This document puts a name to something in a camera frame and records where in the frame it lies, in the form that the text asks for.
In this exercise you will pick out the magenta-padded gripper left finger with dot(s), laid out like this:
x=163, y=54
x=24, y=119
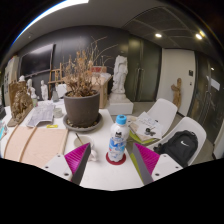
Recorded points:
x=71, y=161

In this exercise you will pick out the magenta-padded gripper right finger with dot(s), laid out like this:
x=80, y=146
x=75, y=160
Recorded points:
x=150, y=161

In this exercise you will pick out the clear blue-capped drink bottle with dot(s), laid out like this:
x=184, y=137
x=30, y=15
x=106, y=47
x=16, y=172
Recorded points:
x=117, y=140

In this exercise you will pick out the green seat cushion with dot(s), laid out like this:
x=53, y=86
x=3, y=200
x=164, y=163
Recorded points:
x=134, y=163

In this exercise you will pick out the white mug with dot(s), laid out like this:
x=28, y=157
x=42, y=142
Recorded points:
x=80, y=141

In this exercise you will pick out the wooden stir stick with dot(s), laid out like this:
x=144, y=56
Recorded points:
x=79, y=138

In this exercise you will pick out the black backpack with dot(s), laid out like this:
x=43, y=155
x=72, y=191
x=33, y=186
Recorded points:
x=178, y=146

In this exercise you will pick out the stack of papers and books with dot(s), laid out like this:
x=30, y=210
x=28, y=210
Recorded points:
x=146, y=126

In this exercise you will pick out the flat round red coaster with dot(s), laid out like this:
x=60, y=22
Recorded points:
x=109, y=160

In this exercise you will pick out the light wooden board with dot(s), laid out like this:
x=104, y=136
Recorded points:
x=36, y=146

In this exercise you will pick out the small yellow tag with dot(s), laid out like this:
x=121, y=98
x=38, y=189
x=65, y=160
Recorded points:
x=52, y=126

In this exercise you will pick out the grey plant saucer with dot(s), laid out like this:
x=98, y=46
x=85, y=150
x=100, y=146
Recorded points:
x=96, y=125

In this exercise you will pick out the small grey cup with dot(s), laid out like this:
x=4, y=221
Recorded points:
x=58, y=112

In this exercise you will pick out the white chair with papers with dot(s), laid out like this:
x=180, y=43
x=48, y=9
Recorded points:
x=165, y=110

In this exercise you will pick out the dried plant in grey pot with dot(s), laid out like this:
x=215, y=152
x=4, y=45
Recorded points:
x=81, y=108

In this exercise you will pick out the white chair with backpack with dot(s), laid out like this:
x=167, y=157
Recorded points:
x=191, y=125

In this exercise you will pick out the printed papers on table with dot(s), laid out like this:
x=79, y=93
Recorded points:
x=40, y=115

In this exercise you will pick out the wooden figure sculpture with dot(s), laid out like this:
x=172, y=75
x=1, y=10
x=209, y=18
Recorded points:
x=176, y=93

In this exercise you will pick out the small white figurine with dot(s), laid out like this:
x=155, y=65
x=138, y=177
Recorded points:
x=44, y=90

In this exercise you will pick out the brown carved wooden sculpture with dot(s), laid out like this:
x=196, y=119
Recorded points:
x=20, y=103

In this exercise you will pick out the wooden easel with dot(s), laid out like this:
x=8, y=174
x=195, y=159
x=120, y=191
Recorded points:
x=55, y=80

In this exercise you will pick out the small white bust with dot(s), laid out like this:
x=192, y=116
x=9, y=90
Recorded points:
x=29, y=87

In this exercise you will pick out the tall white headless statue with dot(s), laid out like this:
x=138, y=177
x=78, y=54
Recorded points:
x=120, y=75

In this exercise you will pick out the dark double door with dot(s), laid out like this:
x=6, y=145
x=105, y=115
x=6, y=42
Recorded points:
x=143, y=70

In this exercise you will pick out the red box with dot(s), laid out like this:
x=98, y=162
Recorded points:
x=99, y=69

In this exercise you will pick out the recessed ceiling spotlights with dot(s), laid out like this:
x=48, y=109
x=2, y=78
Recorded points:
x=158, y=35

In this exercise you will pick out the long ceiling light strip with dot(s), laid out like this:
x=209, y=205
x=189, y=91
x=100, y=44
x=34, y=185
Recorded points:
x=50, y=10

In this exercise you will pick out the white statue pedestal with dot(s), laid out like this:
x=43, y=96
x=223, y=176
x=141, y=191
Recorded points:
x=120, y=105

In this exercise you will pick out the black wall screen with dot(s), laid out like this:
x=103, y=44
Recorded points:
x=36, y=60

